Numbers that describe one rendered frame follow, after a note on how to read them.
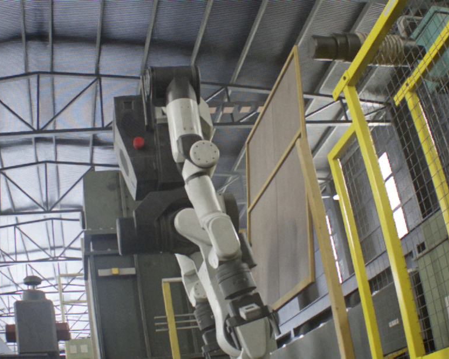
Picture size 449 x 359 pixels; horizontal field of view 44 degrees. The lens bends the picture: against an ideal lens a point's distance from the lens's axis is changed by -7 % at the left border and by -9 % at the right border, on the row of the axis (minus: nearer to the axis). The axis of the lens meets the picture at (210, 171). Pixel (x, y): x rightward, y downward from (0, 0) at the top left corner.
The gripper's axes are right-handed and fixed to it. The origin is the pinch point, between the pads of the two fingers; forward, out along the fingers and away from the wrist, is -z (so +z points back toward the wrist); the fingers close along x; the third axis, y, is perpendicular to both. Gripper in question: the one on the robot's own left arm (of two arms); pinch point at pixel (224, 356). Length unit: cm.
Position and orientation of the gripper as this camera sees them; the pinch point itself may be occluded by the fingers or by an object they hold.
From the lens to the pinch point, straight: 193.2
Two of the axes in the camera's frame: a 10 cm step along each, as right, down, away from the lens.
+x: 9.3, -2.5, 2.8
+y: -1.5, 4.4, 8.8
